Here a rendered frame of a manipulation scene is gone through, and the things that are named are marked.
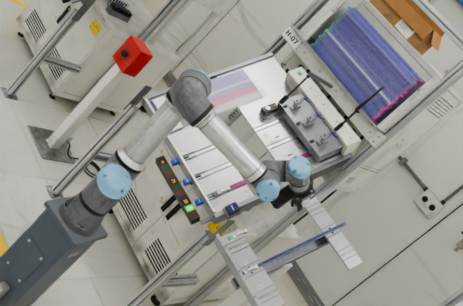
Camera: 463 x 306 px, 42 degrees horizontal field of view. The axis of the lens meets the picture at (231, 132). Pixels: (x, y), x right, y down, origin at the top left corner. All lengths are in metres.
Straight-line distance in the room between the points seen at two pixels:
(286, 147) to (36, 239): 1.17
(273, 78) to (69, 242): 1.38
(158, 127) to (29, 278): 0.68
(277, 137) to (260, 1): 2.44
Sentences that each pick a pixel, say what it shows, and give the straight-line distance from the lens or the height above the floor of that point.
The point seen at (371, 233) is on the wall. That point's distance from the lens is 4.29.
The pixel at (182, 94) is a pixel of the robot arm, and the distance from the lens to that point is 1.91.
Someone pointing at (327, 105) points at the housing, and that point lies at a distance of 2.85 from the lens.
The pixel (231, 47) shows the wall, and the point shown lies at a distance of 5.07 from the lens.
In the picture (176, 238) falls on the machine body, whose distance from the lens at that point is 3.01.
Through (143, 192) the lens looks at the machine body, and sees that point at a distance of 3.16.
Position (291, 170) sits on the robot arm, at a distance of 2.06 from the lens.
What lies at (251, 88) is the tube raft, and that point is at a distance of 2.92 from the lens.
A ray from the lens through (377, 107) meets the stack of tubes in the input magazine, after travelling 2.74.
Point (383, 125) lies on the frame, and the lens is 2.70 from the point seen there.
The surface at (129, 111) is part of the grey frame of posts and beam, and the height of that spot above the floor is 0.61.
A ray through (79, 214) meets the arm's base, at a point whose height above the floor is 0.61.
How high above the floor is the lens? 1.76
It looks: 18 degrees down
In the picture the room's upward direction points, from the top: 46 degrees clockwise
